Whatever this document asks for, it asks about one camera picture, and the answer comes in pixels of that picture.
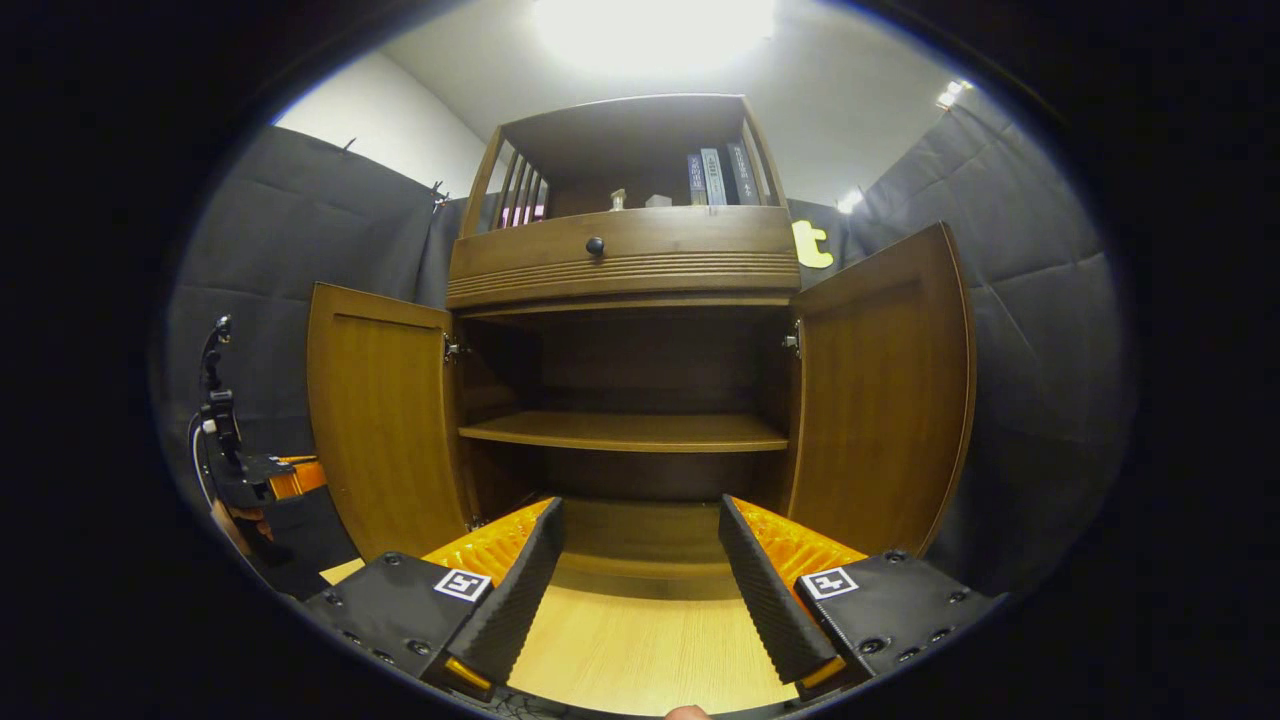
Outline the wooden cabinet door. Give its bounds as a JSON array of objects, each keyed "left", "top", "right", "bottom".
[
  {"left": 785, "top": 222, "right": 978, "bottom": 558},
  {"left": 306, "top": 282, "right": 471, "bottom": 561}
]

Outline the wooden inner shelf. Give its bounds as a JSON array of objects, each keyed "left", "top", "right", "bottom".
[{"left": 458, "top": 410, "right": 789, "bottom": 454}]

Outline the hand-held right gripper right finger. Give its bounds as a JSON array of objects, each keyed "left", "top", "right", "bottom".
[{"left": 717, "top": 494, "right": 1006, "bottom": 691}]

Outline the dark grey book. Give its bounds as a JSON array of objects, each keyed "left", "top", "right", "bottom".
[{"left": 727, "top": 141, "right": 759, "bottom": 206}]

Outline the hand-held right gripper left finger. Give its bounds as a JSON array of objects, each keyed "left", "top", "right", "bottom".
[{"left": 300, "top": 497, "right": 567, "bottom": 701}]

